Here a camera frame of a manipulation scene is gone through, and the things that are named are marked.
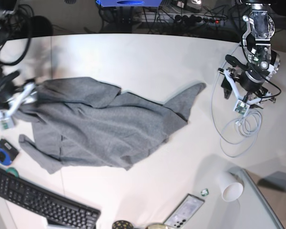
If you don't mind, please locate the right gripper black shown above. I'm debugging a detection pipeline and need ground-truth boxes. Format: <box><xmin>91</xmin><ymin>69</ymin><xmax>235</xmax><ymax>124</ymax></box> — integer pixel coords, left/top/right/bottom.
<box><xmin>0</xmin><ymin>81</ymin><xmax>16</xmax><ymax>109</ymax></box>

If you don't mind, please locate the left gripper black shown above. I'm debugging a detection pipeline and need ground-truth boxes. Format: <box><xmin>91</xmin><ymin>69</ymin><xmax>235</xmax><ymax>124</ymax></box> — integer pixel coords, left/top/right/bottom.
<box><xmin>221</xmin><ymin>70</ymin><xmax>265</xmax><ymax>99</ymax></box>

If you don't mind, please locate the grey t-shirt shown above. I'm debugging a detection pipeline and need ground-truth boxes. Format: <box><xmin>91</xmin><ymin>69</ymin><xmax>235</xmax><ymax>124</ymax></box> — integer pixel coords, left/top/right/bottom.
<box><xmin>15</xmin><ymin>77</ymin><xmax>206</xmax><ymax>174</ymax></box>

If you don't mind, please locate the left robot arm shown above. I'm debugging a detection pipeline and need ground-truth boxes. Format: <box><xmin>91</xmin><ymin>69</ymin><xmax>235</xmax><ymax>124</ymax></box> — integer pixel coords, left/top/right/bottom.
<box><xmin>220</xmin><ymin>0</ymin><xmax>281</xmax><ymax>104</ymax></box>

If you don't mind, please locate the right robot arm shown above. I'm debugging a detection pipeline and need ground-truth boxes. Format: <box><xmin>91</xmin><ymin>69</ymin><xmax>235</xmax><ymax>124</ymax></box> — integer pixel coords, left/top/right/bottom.
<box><xmin>0</xmin><ymin>0</ymin><xmax>32</xmax><ymax>110</ymax></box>

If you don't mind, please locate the blue black tape measure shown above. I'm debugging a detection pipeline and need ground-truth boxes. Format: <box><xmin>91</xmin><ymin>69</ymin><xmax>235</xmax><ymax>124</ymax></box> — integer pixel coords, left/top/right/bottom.
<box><xmin>0</xmin><ymin>138</ymin><xmax>19</xmax><ymax>166</ymax></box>

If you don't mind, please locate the green tape roll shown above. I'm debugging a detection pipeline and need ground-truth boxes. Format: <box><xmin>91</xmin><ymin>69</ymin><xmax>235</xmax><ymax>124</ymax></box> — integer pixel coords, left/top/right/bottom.
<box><xmin>6</xmin><ymin>167</ymin><xmax>19</xmax><ymax>178</ymax></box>

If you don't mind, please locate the white paper cup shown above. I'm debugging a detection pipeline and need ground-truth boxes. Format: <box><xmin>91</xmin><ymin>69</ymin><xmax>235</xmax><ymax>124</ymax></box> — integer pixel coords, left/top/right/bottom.
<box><xmin>217</xmin><ymin>172</ymin><xmax>244</xmax><ymax>202</ymax></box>

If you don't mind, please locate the small green white chip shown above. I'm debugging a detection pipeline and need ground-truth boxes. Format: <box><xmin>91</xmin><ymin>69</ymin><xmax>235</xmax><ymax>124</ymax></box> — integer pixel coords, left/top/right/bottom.
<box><xmin>200</xmin><ymin>188</ymin><xmax>209</xmax><ymax>197</ymax></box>

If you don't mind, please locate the smartphone clear case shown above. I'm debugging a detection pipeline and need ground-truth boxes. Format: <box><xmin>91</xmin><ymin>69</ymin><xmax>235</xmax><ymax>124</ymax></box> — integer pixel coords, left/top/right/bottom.
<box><xmin>164</xmin><ymin>194</ymin><xmax>204</xmax><ymax>229</ymax></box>

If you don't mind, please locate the black keyboard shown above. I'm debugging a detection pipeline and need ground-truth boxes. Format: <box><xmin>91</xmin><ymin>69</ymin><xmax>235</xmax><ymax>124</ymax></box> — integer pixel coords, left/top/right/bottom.
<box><xmin>0</xmin><ymin>168</ymin><xmax>101</xmax><ymax>229</ymax></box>

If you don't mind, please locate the blue box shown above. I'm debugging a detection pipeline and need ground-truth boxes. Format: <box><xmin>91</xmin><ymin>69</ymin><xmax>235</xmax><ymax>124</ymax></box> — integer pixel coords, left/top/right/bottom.
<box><xmin>96</xmin><ymin>0</ymin><xmax>162</xmax><ymax>7</ymax></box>

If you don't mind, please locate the gold round tin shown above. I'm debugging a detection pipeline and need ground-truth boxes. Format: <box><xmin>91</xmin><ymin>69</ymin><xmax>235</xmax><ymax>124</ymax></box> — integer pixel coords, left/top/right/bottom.
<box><xmin>145</xmin><ymin>223</ymin><xmax>168</xmax><ymax>229</ymax></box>

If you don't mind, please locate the black gold dotted lid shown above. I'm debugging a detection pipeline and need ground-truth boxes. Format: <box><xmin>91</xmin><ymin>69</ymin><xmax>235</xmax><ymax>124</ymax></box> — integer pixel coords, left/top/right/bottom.
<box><xmin>112</xmin><ymin>220</ymin><xmax>134</xmax><ymax>229</ymax></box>

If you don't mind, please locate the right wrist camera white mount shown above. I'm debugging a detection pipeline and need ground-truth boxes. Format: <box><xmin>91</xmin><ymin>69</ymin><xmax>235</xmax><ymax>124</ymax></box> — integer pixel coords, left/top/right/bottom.
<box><xmin>0</xmin><ymin>82</ymin><xmax>37</xmax><ymax>130</ymax></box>

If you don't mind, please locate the white coiled cable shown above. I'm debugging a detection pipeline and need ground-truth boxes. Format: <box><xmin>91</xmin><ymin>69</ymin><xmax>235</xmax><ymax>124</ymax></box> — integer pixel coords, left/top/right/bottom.
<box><xmin>211</xmin><ymin>71</ymin><xmax>263</xmax><ymax>158</ymax></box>

